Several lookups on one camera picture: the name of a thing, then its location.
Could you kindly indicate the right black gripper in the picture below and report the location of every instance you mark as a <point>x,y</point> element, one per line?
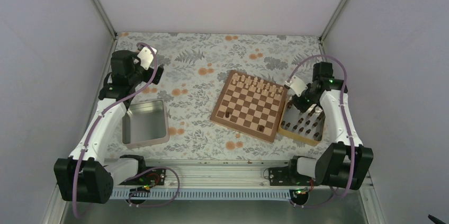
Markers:
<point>302,107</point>

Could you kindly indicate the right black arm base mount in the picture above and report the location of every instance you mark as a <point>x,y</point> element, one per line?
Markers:
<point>301,186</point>

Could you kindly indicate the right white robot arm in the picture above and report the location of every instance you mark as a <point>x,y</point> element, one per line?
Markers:
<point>346,161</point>

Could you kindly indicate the yellow tin with dark pieces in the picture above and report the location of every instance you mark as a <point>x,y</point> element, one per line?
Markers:
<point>306,127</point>

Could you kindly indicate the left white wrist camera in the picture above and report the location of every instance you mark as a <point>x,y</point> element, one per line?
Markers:
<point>146,57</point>

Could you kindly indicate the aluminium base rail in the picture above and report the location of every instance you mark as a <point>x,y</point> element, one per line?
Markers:
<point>212,180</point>

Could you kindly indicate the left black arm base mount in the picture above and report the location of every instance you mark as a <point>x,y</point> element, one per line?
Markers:
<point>147,181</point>

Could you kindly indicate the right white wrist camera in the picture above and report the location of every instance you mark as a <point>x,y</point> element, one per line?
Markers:
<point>296,84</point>

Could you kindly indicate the empty silver metal tin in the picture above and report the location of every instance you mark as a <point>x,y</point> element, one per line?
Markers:
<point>145,124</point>

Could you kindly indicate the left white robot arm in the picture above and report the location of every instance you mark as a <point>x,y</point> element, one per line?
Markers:
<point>83,176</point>

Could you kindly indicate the floral patterned table mat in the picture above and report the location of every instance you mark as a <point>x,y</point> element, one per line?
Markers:
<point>195,69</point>

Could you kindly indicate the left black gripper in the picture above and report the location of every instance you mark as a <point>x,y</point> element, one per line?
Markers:
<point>158,74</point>

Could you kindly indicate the wooden chessboard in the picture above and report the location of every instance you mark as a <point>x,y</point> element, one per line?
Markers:
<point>252,102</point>

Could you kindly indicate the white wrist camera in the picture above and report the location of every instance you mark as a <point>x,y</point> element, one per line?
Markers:
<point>296,84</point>
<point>146,57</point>

